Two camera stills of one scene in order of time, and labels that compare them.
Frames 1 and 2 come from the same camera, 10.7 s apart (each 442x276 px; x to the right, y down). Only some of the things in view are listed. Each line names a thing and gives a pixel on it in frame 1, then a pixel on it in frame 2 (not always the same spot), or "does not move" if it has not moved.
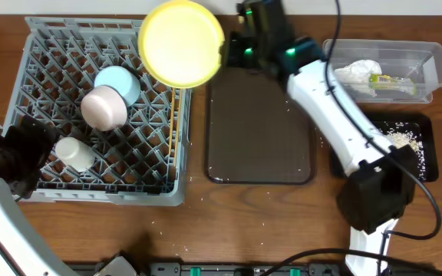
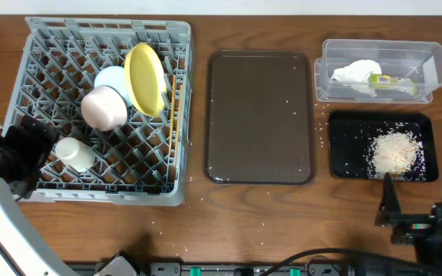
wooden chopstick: [172, 119] does not move
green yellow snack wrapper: [387, 81] does not move
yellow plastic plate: [179, 44] → [145, 77]
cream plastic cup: [74, 154] does not move
